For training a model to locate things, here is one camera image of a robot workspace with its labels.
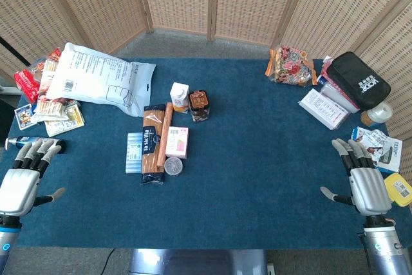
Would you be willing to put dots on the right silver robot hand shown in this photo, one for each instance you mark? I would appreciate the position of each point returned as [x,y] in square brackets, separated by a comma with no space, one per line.
[370,188]

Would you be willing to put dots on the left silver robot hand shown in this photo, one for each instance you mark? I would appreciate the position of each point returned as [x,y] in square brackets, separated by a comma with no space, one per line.
[19,188]

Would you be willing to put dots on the light blue packet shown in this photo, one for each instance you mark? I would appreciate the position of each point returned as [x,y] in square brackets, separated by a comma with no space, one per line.
[133,152]

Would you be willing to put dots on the dark blue spaghetti pack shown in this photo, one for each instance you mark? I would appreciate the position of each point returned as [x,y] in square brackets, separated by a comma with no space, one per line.
[152,146]

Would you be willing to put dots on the round silver tin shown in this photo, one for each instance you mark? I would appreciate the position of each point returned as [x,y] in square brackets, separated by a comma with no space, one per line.
[174,166]

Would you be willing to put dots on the long brown stick box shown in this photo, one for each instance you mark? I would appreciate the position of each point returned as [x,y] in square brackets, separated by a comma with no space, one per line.
[165,133]

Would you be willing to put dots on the pink box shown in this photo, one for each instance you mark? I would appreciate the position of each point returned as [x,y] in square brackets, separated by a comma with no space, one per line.
[177,142]

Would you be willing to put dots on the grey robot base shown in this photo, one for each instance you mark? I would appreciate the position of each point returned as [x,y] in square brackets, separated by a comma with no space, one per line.
[196,262]

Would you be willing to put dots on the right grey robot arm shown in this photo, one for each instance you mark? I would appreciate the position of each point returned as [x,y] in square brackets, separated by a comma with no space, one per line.
[384,249]

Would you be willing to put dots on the yellow container with label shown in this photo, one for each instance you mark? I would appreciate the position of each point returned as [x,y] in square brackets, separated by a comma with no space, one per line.
[399,189]

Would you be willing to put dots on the white blue printed package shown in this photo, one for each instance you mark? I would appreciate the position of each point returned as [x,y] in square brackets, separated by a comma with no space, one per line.
[383,149]

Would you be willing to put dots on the blue white tube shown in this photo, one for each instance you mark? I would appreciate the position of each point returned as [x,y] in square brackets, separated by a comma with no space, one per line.
[19,142]

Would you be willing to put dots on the small blue picture card pack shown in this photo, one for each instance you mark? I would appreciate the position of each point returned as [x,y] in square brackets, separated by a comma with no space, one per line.
[24,115]

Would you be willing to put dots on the yellow white sachet pack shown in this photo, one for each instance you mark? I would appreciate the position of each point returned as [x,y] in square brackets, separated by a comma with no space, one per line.
[66,123]

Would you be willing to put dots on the clear biscuit stick pack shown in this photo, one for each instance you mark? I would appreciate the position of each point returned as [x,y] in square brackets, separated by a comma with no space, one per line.
[51,109]

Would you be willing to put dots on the white printed box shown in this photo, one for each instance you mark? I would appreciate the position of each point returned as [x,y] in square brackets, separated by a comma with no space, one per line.
[323,109]

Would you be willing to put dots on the red snack pack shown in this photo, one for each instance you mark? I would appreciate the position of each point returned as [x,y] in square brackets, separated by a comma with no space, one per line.
[25,83]

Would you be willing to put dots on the black zip pouch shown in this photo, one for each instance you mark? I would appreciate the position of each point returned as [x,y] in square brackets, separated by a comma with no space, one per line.
[359,78]

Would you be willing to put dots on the blue felt table cover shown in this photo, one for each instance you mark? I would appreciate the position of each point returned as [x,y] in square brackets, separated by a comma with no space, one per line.
[257,175]

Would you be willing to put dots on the red snack packets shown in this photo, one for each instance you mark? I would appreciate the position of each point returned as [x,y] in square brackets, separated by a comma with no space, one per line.
[48,72]

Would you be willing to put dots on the large white plastic bag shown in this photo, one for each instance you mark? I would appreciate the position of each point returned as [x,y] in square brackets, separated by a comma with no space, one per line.
[103,78]

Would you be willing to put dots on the colourful snack bag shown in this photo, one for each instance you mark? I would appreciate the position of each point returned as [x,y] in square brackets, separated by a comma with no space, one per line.
[291,65]

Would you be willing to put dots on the white orange drink carton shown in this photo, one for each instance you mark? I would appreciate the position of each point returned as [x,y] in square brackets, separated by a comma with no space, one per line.
[179,96]

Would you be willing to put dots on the brown jar with orange lid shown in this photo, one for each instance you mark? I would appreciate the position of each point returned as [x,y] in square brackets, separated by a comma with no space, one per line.
[199,104]

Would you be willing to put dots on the wicker folding screen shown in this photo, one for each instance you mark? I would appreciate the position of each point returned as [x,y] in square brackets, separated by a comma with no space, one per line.
[257,1]

